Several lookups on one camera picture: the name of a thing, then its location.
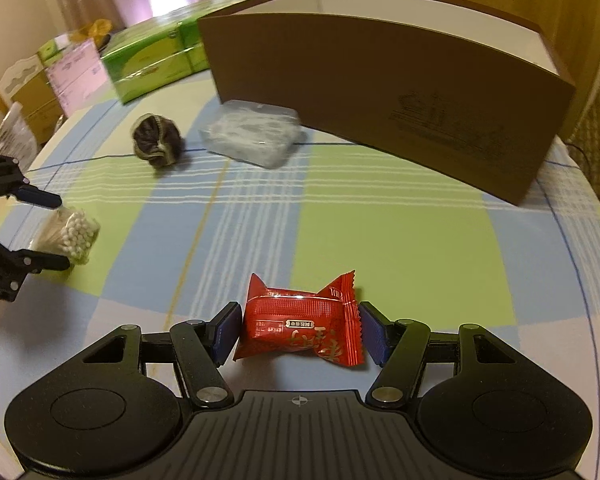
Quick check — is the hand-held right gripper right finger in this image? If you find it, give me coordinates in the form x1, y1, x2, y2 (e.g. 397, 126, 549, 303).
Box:
358, 302, 520, 405

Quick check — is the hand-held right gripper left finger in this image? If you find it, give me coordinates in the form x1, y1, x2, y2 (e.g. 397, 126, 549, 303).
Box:
81, 302, 243, 405

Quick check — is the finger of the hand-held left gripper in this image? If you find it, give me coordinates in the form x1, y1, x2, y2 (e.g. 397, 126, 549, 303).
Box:
0, 227, 72, 303
0, 150, 63, 208

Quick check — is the cotton swab bag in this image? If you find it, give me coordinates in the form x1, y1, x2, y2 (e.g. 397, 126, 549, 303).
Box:
30, 207, 102, 266

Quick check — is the red snack packet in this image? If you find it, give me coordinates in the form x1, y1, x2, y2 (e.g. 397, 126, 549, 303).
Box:
231, 270, 366, 370

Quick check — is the brown cardboard box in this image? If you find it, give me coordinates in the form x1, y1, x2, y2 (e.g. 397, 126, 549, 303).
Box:
197, 0, 577, 206

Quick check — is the white plastic bag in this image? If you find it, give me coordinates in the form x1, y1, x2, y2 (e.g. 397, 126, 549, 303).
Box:
0, 102, 38, 171

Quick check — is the brown carton with white foam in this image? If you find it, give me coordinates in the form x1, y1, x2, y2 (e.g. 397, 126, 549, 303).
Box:
0, 57, 63, 146

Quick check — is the plaid tablecloth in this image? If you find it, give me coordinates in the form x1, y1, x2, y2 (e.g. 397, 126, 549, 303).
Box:
0, 77, 600, 480

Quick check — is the white pink printed carton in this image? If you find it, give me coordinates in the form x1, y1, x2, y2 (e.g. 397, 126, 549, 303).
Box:
46, 40, 108, 118

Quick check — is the dark scrunchie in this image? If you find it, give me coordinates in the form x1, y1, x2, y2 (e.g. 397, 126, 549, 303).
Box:
132, 114, 185, 168

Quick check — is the green tissue pack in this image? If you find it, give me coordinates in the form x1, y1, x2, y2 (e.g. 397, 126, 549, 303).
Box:
101, 0, 251, 106

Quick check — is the yellow plastic bag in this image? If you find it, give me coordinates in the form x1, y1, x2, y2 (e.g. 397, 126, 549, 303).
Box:
70, 19, 113, 48

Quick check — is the clear floss pick box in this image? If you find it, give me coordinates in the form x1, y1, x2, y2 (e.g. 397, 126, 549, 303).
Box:
198, 100, 303, 170

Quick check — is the wooden door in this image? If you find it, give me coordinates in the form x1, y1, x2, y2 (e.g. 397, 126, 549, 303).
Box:
455, 0, 600, 86

